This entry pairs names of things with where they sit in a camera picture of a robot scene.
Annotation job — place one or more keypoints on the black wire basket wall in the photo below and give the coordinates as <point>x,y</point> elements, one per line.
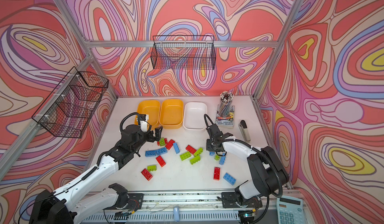
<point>74,106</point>
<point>183,52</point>

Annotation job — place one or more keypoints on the red lego brick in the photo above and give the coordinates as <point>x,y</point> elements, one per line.
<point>158,142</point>
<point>190,149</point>
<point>161,161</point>
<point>217,172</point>
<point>170,144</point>
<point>147,174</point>

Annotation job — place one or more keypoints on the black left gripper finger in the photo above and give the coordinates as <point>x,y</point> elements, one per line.
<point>158,133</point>
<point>144,126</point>

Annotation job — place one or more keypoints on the Andy Griffiths paperback book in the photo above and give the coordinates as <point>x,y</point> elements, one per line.
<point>227,121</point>

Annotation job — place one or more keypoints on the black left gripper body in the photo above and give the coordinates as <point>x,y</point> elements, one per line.
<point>143,138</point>

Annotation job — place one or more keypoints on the left yellow plastic bin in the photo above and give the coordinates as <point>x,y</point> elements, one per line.
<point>151,108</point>

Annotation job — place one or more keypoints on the white desk calculator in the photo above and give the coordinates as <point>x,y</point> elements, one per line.
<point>290,210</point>

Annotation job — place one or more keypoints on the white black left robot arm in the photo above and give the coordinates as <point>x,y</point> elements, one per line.
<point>68,204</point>

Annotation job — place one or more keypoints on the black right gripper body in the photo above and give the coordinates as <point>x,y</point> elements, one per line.
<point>210,146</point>

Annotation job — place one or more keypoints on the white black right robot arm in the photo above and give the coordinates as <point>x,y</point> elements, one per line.
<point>267,171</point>

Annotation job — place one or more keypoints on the black wire basket back wall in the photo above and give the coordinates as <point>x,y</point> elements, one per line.
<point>183,52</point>

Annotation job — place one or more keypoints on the black wire basket left wall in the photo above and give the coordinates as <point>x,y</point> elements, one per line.
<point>74,106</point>

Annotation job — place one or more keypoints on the blue lego brick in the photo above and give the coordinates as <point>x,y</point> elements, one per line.
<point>176,147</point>
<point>222,160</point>
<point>151,153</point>
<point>161,151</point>
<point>230,179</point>

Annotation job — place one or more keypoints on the white plastic bin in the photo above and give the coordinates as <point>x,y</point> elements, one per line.
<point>194,116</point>

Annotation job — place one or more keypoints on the clear cup of pencils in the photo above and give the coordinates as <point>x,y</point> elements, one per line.
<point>226,99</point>

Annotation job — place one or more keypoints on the black and silver stapler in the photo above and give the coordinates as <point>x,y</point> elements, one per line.
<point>244,131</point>

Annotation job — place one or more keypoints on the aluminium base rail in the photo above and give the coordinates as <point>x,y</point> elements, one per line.
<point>190,206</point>

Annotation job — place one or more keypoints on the yellow plastic bin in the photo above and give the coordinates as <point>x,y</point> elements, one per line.
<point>151,108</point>
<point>171,116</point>

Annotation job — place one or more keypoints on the right yellow plastic bin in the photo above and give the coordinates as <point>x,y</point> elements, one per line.
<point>171,116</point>

